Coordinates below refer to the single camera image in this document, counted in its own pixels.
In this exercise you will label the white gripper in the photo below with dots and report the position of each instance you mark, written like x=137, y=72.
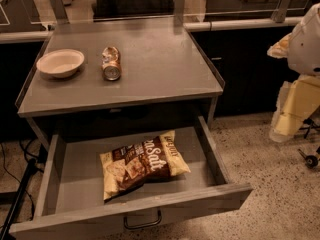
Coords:
x=305, y=47

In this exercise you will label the brown chip bag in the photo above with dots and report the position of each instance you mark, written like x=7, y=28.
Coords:
x=128, y=167

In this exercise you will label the grey counter cabinet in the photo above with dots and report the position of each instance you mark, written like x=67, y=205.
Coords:
x=157, y=66

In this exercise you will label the grey open drawer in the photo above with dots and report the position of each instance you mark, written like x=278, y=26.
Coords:
x=76, y=203

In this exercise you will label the black caster wheel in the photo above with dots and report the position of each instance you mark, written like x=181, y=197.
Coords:
x=312, y=160

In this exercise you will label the crushed soda can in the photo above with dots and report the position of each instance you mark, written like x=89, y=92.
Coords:
x=111, y=66

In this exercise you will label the white paper bowl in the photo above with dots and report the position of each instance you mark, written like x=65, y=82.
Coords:
x=61, y=63

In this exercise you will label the black pole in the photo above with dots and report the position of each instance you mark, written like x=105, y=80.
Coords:
x=29, y=171

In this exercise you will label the white horizontal rail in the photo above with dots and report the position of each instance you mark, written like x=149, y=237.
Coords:
x=153, y=24

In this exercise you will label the black drawer handle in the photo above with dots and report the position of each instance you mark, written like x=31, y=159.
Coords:
x=142, y=219

